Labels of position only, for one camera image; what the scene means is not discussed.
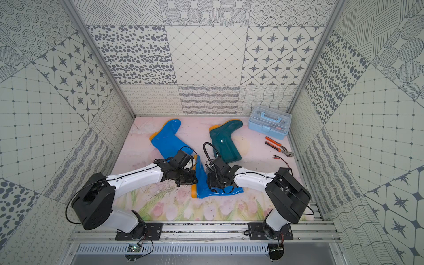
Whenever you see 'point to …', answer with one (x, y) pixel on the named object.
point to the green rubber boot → (223, 141)
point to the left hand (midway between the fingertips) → (201, 185)
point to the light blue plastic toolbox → (274, 123)
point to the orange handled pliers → (279, 147)
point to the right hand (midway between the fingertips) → (213, 183)
